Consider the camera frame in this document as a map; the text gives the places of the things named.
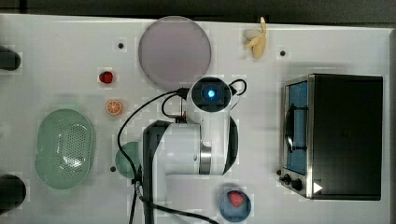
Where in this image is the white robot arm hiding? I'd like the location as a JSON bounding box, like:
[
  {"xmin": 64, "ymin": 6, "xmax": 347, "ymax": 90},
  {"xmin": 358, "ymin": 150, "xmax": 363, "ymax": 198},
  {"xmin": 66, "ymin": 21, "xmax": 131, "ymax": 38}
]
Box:
[{"xmin": 139, "ymin": 77, "xmax": 238, "ymax": 224}]

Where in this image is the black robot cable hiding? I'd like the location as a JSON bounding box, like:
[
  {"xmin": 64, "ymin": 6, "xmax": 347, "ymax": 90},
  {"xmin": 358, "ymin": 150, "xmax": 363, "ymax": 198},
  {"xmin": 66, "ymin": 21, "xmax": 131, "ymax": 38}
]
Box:
[{"xmin": 117, "ymin": 78, "xmax": 248, "ymax": 224}]

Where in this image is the small red toy fruit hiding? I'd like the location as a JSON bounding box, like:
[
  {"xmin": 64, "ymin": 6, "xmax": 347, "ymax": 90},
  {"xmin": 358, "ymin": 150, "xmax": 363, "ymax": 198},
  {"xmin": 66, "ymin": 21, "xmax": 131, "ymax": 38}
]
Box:
[{"xmin": 99, "ymin": 71, "xmax": 114, "ymax": 84}]

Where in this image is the black post upper left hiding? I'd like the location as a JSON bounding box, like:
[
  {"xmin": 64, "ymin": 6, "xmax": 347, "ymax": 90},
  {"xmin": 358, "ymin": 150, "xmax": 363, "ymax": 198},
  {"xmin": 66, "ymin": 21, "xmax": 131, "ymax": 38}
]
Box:
[{"xmin": 0, "ymin": 46, "xmax": 21, "ymax": 71}]

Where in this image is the green mug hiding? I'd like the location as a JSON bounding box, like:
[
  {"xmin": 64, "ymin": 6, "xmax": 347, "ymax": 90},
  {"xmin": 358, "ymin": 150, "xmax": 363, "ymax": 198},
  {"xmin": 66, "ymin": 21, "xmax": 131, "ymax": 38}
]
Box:
[{"xmin": 115, "ymin": 142, "xmax": 141, "ymax": 179}]

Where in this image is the round grey plate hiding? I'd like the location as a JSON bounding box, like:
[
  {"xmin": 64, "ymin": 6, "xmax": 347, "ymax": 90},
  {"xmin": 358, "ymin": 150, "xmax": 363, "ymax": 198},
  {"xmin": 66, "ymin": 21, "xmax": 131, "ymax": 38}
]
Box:
[{"xmin": 138, "ymin": 16, "xmax": 212, "ymax": 91}]

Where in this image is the orange slice toy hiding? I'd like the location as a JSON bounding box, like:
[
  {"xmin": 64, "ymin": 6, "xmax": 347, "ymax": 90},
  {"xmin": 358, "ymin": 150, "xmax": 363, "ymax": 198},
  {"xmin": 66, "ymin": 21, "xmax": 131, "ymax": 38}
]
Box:
[{"xmin": 106, "ymin": 100, "xmax": 122, "ymax": 116}]

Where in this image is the red toy strawberry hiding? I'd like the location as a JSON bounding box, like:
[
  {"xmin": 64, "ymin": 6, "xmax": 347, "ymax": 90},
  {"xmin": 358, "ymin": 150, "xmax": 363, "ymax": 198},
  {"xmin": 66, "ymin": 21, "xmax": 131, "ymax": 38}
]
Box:
[{"xmin": 228, "ymin": 190, "xmax": 245, "ymax": 207}]

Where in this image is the black post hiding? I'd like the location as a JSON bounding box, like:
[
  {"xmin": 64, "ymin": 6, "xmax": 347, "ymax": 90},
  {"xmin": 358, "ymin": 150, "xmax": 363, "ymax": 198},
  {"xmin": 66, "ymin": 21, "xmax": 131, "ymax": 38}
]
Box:
[
  {"xmin": 0, "ymin": 175, "xmax": 26, "ymax": 215},
  {"xmin": 0, "ymin": 46, "xmax": 21, "ymax": 71}
]

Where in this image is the silver black toaster oven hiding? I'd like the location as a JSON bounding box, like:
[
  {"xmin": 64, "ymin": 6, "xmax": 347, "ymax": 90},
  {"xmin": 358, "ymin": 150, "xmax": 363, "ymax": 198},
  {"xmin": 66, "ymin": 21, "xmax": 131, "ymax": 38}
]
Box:
[{"xmin": 276, "ymin": 74, "xmax": 384, "ymax": 201}]

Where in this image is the green plastic strainer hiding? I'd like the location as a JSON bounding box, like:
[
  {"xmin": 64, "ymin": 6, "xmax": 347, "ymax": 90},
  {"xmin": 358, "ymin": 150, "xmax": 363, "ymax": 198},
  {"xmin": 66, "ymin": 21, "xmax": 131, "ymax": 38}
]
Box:
[{"xmin": 35, "ymin": 108, "xmax": 95, "ymax": 189}]

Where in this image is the black post lower left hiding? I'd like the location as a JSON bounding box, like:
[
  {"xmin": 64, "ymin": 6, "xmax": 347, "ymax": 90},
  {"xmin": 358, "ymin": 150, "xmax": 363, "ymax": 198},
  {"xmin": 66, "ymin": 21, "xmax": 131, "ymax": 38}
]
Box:
[{"xmin": 0, "ymin": 175, "xmax": 26, "ymax": 215}]

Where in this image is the peeled banana toy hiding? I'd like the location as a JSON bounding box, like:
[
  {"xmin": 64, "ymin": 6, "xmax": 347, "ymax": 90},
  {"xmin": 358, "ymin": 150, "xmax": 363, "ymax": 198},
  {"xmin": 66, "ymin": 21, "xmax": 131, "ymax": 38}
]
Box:
[{"xmin": 244, "ymin": 17, "xmax": 266, "ymax": 59}]

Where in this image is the blue bowl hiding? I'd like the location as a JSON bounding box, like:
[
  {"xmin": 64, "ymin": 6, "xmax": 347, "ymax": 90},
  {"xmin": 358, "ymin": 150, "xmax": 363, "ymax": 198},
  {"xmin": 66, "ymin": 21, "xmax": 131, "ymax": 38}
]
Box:
[{"xmin": 219, "ymin": 189, "xmax": 251, "ymax": 223}]

